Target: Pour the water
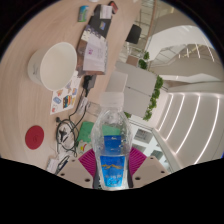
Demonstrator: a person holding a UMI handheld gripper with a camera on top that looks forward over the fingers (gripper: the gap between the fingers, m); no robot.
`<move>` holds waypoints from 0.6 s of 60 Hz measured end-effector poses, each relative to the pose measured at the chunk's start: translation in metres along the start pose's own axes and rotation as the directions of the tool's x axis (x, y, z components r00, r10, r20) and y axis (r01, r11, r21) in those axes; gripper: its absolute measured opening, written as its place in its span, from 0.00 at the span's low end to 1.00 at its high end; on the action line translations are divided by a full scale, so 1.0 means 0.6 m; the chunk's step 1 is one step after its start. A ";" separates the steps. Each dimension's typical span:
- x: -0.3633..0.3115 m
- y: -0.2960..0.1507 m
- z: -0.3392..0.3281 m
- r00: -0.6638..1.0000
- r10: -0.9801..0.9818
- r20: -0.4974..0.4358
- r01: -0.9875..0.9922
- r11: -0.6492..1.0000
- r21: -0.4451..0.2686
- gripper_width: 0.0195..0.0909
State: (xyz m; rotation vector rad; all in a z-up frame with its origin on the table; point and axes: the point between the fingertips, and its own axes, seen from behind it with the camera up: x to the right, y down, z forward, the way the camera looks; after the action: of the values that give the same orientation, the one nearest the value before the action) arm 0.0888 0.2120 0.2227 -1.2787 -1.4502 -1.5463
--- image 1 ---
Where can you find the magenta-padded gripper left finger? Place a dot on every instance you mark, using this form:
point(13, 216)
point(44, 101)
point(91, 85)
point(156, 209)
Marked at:
point(75, 171)

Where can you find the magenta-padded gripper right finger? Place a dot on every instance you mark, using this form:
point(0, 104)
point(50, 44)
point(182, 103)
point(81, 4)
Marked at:
point(151, 168)

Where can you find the blue-labelled clear water bottle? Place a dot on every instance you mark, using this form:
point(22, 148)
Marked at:
point(111, 133)

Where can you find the white card packet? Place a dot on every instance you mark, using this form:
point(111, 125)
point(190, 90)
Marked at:
point(51, 165)

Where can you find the flat round red coaster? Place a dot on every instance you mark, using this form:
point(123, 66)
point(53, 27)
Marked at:
point(34, 137)

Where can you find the clear white-lidded sports bottle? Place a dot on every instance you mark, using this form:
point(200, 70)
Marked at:
point(92, 108)

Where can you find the colourful sticker sheet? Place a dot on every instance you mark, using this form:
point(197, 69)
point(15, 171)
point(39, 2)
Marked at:
point(65, 96)

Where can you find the white cabinet with plants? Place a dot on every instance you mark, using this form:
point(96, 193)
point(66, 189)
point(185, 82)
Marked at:
point(140, 85)

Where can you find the black charger block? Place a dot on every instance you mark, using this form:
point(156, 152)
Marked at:
point(89, 83)

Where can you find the white chair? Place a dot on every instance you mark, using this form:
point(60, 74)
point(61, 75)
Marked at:
point(116, 81)

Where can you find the small potted plants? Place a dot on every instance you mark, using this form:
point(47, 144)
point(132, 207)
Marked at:
point(144, 61)

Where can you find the white cup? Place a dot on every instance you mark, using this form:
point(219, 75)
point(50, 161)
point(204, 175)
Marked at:
point(56, 65)

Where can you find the white printed booklet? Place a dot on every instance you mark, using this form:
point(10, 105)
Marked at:
point(95, 55)

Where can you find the black chair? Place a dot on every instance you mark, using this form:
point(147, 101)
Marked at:
point(134, 33)

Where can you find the black flat sleeve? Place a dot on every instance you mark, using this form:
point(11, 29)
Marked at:
point(96, 23)

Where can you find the small teal packet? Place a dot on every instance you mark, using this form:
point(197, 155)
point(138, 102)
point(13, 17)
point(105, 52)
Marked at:
point(83, 14)

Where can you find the small white box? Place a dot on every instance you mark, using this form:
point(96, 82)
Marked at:
point(105, 11)

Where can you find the red and black phone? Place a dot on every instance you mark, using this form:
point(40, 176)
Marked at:
point(113, 6)

